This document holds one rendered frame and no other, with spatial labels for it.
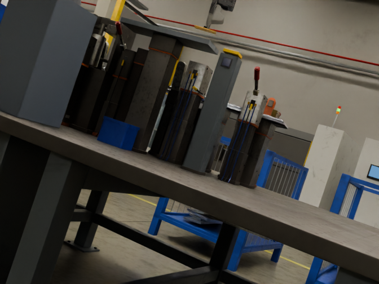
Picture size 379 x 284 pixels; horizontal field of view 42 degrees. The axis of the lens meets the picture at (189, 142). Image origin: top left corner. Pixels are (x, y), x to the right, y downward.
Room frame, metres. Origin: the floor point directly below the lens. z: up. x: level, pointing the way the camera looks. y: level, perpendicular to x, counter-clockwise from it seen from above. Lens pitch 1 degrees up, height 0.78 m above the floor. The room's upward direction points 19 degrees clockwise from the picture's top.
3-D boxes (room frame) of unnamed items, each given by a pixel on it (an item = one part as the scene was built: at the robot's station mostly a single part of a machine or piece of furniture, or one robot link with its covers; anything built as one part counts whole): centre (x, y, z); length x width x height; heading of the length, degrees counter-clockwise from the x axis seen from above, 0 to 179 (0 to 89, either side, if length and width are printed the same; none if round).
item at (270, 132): (2.08, -0.28, 0.84); 0.12 x 0.05 x 0.29; 162
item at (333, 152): (10.55, -3.05, 1.22); 2.40 x 0.54 x 2.45; 151
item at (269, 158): (4.44, -0.54, 0.48); 1.20 x 0.80 x 0.95; 153
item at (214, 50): (1.89, 0.20, 1.16); 0.37 x 0.14 x 0.02; 72
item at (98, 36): (2.12, 0.47, 0.95); 0.18 x 0.13 x 0.49; 72
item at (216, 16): (1.83, 0.05, 1.27); 0.06 x 0.03 x 0.09; 86
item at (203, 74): (2.00, 0.06, 0.90); 0.13 x 0.08 x 0.41; 162
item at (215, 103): (1.81, -0.05, 0.92); 0.08 x 0.08 x 0.44; 72
